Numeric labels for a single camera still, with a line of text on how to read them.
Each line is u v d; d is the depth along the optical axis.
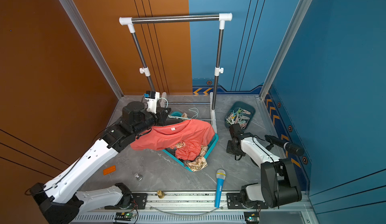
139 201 0.74
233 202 0.72
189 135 0.74
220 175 0.78
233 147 0.74
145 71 0.79
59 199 0.38
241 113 1.08
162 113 0.58
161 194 0.73
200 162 0.75
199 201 0.75
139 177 0.79
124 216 0.71
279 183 0.41
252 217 0.71
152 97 0.57
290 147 0.59
